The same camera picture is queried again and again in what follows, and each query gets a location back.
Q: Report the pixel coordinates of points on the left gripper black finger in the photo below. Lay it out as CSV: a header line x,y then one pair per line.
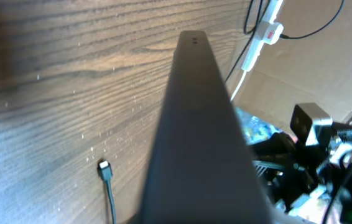
x,y
201,169

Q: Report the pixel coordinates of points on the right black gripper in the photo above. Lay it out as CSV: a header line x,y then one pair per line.
x,y
289,169

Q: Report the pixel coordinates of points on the blue Galaxy smartphone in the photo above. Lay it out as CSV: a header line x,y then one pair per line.
x,y
253,128

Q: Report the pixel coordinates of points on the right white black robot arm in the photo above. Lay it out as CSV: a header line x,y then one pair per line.
x,y
337,174

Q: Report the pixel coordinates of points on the white USB charger plug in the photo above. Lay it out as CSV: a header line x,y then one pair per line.
x,y
268,32

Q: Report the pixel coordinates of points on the white power strip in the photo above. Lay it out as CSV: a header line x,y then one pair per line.
x,y
256,46

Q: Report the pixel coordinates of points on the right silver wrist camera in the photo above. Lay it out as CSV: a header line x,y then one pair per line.
x,y
308,121

